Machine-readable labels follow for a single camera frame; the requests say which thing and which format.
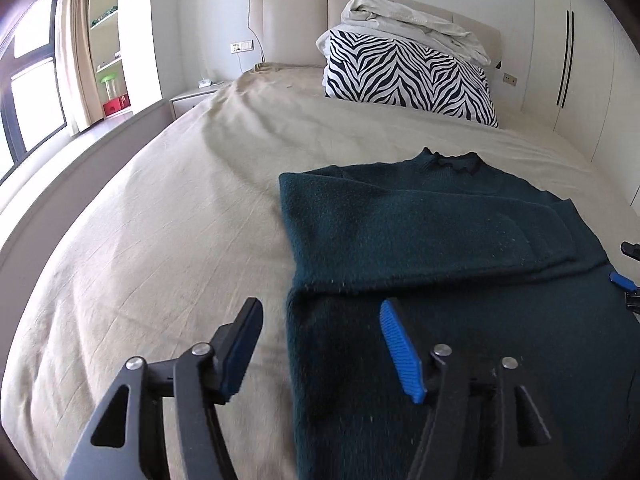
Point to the zebra print pillow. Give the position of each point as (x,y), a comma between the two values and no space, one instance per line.
(400,75)

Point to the dark green knit sweater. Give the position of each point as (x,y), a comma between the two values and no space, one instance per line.
(450,260)

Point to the beige padded headboard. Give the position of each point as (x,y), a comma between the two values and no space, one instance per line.
(290,25)

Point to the red box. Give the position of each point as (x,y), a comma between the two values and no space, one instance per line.
(112,108)

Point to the bed with beige sheet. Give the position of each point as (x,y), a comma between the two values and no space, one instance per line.
(175,235)

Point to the bay window ledge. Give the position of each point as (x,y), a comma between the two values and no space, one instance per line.
(75,170)

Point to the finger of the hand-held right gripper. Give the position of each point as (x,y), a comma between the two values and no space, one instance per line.
(631,250)
(622,280)

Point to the beige curtain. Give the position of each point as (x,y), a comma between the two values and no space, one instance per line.
(75,60)

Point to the small wall socket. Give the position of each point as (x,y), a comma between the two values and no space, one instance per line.
(510,79)

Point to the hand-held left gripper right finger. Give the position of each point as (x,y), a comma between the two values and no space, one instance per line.
(400,350)

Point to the white wardrobe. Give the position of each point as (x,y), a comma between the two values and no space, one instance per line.
(590,60)

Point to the white nightstand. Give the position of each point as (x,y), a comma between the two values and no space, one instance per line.
(187,100)

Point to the folded white duvet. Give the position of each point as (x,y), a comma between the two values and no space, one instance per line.
(400,17)

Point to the green lid jar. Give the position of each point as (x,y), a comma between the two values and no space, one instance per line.
(110,87)

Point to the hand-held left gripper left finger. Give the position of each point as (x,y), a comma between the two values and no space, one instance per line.
(239,355)

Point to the white wall shelf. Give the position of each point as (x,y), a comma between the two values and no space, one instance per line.
(112,25)

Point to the wall socket panel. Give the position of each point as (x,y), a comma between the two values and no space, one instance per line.
(242,47)

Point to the dark framed window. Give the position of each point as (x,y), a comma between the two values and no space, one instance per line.
(30,95)

